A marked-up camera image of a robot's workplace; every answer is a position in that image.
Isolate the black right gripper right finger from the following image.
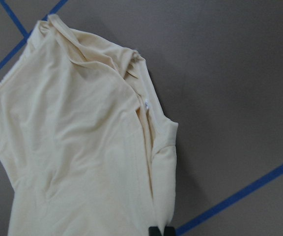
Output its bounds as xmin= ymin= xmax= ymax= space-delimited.
xmin=163 ymin=226 xmax=175 ymax=236

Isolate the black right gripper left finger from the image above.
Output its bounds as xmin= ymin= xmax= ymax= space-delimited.
xmin=148 ymin=226 xmax=161 ymax=236

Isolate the beige long-sleeve printed shirt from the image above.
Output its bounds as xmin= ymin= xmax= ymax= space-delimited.
xmin=0 ymin=14 xmax=178 ymax=236

